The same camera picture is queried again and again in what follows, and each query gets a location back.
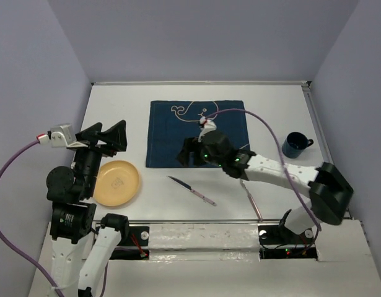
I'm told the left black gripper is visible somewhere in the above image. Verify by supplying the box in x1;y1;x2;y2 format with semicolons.
71;118;128;194

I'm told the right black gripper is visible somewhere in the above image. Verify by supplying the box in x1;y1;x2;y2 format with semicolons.
176;135;226;167

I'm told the knife with pink handle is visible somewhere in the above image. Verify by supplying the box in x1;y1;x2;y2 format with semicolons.
168;176;217;207

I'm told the dark blue cloth placemat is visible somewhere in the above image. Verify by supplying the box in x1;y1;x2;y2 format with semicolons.
146;100;249;168

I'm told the yellow plate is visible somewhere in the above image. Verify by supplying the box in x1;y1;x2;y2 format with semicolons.
93;160;141;207

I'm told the dark blue cup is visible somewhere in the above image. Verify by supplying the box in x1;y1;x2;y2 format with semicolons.
281;132;314;159

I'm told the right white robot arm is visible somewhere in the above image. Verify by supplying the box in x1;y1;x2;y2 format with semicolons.
177;131;354;243

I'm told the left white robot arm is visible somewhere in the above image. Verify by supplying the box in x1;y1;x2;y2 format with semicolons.
46;120;129;296

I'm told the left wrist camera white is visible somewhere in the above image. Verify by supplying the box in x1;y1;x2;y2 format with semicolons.
37;123;87;150

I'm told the fork with pink handle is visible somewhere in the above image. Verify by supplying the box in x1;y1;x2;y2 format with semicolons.
240;179;263;222

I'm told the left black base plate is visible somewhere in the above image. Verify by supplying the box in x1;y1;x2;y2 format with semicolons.
110;225;150;260

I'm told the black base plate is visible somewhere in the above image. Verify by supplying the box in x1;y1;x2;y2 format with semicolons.
110;225;150;260
259;225;318;260

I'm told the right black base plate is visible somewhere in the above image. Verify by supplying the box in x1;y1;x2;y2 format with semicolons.
259;225;318;260

